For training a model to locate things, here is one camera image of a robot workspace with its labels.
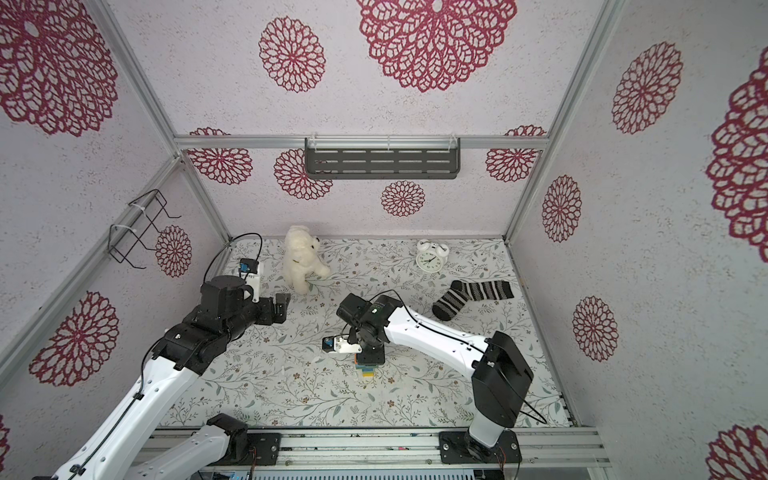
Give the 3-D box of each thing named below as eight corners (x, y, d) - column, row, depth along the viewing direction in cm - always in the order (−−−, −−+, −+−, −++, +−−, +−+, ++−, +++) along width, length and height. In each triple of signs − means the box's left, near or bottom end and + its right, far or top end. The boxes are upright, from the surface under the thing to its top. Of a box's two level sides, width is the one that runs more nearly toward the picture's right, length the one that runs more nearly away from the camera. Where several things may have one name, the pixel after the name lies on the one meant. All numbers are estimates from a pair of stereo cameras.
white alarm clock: (413, 269, 114) (416, 245, 104) (417, 261, 116) (420, 237, 106) (441, 277, 111) (446, 254, 101) (444, 269, 114) (449, 245, 104)
